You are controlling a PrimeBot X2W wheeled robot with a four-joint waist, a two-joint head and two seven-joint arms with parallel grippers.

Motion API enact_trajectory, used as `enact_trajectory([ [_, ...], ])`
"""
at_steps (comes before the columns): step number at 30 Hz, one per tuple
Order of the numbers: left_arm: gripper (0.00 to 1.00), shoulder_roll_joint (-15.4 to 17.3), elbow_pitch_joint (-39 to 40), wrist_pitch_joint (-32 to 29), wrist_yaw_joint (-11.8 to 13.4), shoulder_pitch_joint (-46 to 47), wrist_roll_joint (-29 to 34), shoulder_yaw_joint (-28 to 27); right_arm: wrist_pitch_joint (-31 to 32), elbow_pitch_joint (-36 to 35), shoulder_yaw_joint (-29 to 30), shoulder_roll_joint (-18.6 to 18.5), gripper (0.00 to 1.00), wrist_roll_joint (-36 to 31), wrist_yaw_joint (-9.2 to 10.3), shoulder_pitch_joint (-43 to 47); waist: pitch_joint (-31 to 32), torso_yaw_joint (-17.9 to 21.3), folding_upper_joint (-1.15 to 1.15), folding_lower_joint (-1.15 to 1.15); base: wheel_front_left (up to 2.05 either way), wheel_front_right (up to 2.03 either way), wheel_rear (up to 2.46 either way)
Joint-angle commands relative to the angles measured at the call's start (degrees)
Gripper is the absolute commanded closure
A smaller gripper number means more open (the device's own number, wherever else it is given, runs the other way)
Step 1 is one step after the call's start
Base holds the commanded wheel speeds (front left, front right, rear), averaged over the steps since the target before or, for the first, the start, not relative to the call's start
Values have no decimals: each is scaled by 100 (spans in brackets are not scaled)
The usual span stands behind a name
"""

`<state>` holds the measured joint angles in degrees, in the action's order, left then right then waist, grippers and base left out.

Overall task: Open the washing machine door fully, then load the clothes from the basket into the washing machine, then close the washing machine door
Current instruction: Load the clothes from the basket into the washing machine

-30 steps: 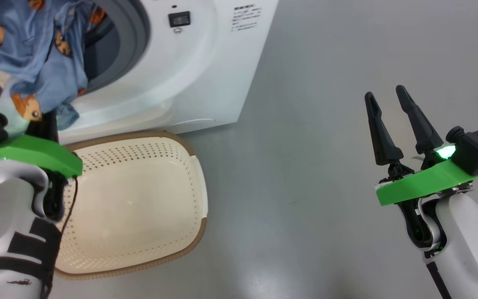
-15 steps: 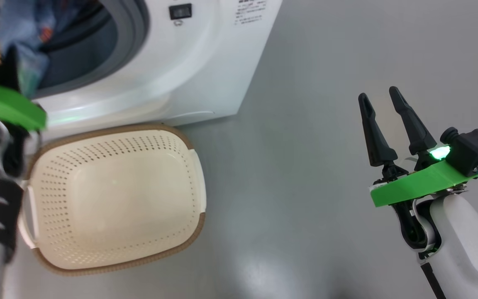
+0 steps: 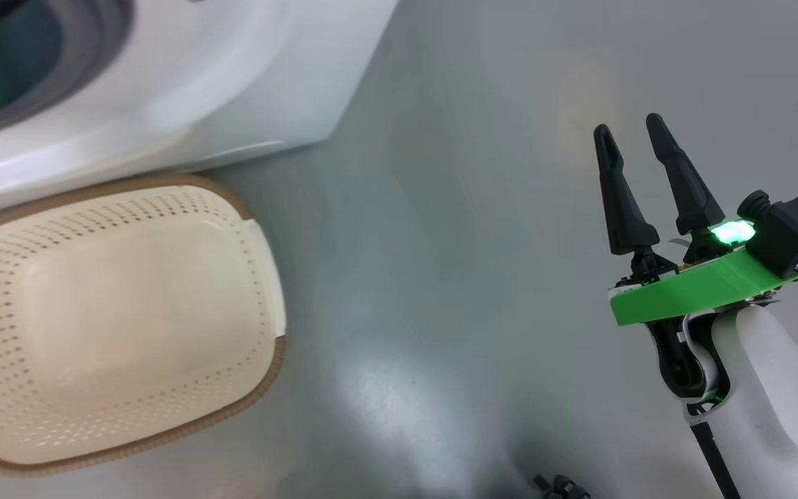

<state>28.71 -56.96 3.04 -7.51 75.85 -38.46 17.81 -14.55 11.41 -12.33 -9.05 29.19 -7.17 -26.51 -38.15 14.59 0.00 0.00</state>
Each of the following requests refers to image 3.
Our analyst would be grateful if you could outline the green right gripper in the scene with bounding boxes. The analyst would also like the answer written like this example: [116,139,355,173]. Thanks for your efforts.
[594,113,798,326]

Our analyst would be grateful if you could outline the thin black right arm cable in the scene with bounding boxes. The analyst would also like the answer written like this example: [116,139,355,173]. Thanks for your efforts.
[690,419,743,499]

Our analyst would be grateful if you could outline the white front-load washing machine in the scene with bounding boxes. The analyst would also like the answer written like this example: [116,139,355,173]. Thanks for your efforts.
[0,0,400,222]

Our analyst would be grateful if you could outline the grey rubber door gasket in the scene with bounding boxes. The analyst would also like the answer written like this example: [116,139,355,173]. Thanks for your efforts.
[0,0,133,143]

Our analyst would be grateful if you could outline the cream perforated laundry basket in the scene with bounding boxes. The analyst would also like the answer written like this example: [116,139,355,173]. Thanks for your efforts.
[0,173,287,478]

